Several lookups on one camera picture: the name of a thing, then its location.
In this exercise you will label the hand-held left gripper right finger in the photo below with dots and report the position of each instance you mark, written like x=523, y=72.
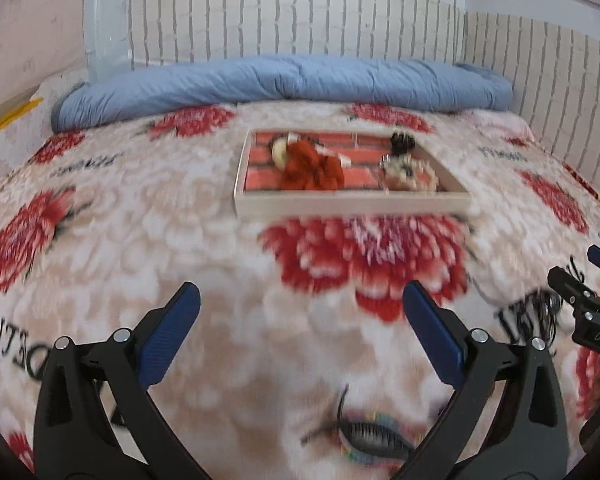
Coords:
x=432, y=330

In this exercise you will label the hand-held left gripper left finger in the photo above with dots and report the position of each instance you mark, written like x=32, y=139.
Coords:
x=172, y=330

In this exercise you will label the red-lined jewelry tray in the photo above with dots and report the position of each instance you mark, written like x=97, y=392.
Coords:
x=350, y=205

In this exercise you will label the orange scrunchie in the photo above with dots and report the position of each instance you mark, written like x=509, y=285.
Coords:
x=310, y=170

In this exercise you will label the cream and teal hair clip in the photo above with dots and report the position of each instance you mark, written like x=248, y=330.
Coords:
x=279, y=152

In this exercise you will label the red floral blanket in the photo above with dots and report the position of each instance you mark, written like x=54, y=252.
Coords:
x=230, y=270

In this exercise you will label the rainbow hair claw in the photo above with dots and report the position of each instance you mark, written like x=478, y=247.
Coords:
x=375, y=435

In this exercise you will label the pink pillow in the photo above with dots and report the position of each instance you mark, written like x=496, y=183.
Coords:
x=500, y=122

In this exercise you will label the yellow tape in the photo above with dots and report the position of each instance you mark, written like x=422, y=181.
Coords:
x=10, y=117

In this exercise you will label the rolled blue duvet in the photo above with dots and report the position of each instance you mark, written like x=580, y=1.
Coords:
x=280, y=80

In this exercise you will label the clear plastic sheet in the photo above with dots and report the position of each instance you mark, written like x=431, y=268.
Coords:
x=105, y=35

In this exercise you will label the pale wooden board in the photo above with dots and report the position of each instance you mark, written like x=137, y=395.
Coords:
x=40, y=35

